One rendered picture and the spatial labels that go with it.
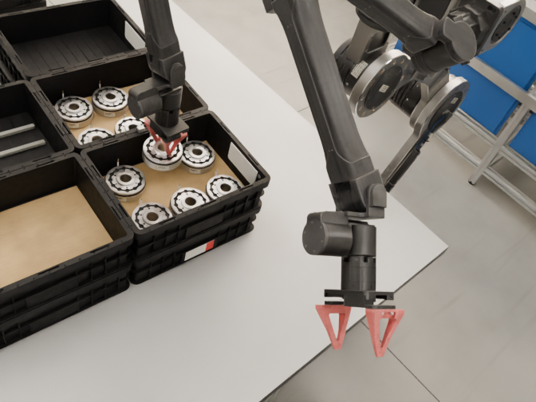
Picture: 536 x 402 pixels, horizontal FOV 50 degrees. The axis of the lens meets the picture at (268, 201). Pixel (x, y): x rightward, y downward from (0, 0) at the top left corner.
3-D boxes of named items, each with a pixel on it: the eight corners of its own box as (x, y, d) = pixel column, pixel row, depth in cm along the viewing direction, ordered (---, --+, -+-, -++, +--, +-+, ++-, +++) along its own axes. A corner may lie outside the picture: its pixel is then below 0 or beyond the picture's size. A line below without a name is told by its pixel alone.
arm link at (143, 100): (185, 62, 127) (162, 49, 132) (141, 77, 121) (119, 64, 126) (188, 110, 135) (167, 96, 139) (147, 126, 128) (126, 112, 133)
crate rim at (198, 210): (210, 114, 165) (210, 108, 163) (271, 185, 152) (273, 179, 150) (77, 157, 144) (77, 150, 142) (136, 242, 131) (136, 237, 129)
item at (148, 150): (167, 130, 153) (167, 128, 153) (190, 154, 150) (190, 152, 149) (135, 144, 147) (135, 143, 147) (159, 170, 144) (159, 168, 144)
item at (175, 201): (195, 183, 153) (195, 182, 153) (217, 210, 149) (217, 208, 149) (163, 197, 148) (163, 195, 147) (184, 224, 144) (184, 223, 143)
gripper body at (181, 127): (167, 142, 138) (170, 120, 133) (143, 116, 142) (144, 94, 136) (189, 132, 142) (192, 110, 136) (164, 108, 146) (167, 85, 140)
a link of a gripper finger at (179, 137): (163, 163, 144) (167, 137, 137) (147, 146, 147) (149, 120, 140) (185, 154, 148) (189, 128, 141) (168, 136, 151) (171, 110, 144)
